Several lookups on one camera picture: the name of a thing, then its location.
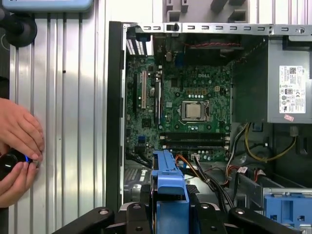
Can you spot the white expansion slot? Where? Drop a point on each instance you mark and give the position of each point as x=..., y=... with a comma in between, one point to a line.
x=143, y=92

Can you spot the black expansion slot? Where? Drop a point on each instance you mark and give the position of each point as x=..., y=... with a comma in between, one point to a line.
x=158, y=97

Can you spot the metal disk bay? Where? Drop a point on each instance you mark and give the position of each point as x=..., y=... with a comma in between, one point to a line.
x=134, y=175

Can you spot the CPU socket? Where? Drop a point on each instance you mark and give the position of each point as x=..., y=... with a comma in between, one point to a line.
x=181, y=111

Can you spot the blue drive cage latch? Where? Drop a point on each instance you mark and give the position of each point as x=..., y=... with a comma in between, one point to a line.
x=280, y=209

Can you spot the person's left hand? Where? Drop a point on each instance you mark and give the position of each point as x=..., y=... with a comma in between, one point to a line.
x=19, y=126

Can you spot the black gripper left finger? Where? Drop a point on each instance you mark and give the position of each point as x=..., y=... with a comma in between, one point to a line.
x=136, y=219

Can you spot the black RAM slot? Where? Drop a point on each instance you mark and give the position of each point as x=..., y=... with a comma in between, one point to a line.
x=195, y=137

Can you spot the black PC case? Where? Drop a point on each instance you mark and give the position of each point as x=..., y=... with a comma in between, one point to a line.
x=114, y=97

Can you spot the hard disk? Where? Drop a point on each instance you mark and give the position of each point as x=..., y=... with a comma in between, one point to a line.
x=170, y=180

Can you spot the silver CPU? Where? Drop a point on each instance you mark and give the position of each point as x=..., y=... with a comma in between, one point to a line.
x=195, y=111

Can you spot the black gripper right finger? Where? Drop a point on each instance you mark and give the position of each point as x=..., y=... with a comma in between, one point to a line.
x=209, y=219

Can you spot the person's right hand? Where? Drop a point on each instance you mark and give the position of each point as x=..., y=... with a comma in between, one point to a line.
x=17, y=185

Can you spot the green motherboard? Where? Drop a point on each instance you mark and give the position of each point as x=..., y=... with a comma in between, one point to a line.
x=185, y=83

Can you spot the grey power supply unit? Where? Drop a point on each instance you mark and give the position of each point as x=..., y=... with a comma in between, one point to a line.
x=251, y=97

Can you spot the metal optical drive cage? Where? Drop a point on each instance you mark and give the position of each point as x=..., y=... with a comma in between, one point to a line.
x=287, y=190

